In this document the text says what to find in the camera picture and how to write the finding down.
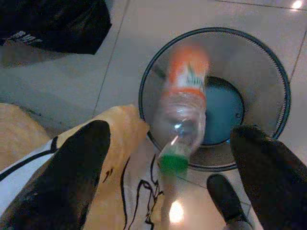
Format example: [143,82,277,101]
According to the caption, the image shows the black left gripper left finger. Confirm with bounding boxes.
[0,119,112,230]

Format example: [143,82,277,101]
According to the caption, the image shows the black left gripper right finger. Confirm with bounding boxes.
[229,124,307,230]

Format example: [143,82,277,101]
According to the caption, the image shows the cartoon print bed sheet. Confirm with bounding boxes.
[0,103,173,230]

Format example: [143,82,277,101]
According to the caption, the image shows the clear bottle orange label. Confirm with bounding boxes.
[152,44,211,178]

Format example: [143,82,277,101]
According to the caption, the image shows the robot black foot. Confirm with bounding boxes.
[207,174,251,230]

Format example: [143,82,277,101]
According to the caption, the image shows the dark mesh wastebasket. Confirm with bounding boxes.
[138,27,292,172]

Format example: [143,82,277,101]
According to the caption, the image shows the black garment white lettering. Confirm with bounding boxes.
[0,0,112,55]

